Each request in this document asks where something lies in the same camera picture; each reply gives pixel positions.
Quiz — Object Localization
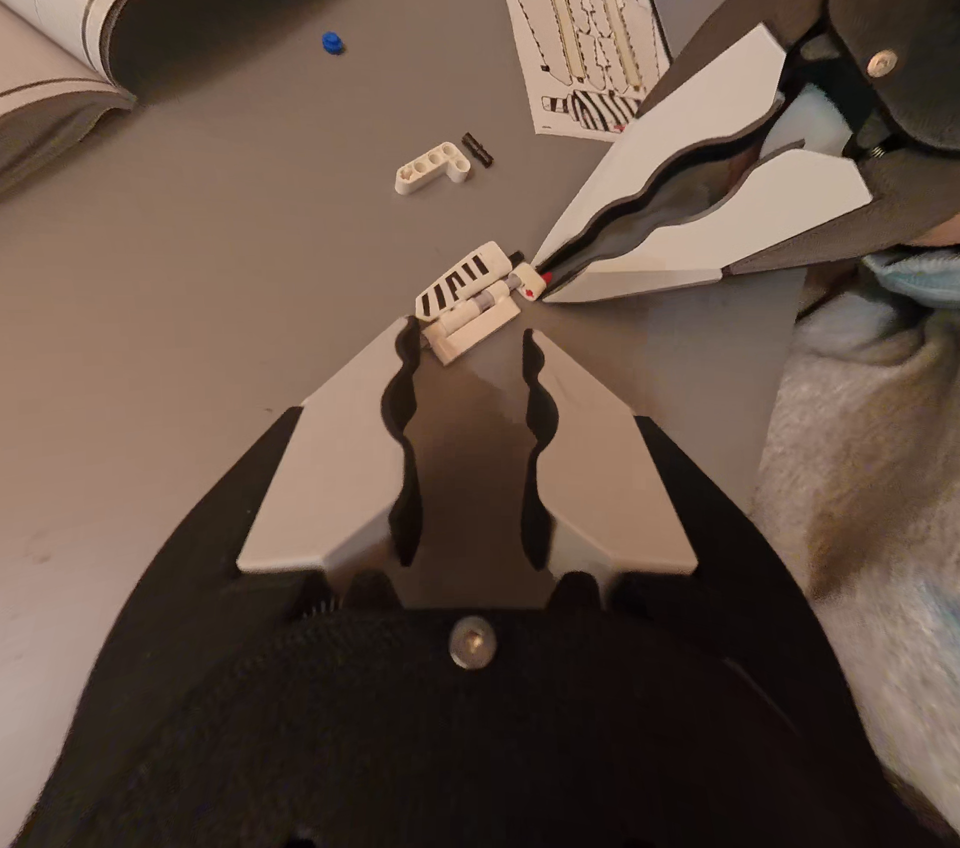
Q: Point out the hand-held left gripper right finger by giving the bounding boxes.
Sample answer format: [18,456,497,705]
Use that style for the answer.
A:
[522,329,700,594]

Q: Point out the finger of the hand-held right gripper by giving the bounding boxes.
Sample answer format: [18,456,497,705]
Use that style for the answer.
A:
[540,143,876,305]
[528,21,790,272]

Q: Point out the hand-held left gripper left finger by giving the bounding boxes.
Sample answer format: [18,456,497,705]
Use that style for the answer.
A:
[237,315,423,594]

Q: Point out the white striped lego assembly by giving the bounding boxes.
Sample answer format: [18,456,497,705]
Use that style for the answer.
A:
[414,240,526,365]

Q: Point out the white lego connector red pin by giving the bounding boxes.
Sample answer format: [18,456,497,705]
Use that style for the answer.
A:
[513,261,556,302]

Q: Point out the white L-shaped lego beam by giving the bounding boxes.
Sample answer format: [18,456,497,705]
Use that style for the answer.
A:
[395,141,472,197]

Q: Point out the zebra striped sticker sheet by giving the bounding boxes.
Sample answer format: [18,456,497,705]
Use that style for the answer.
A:
[487,0,672,144]

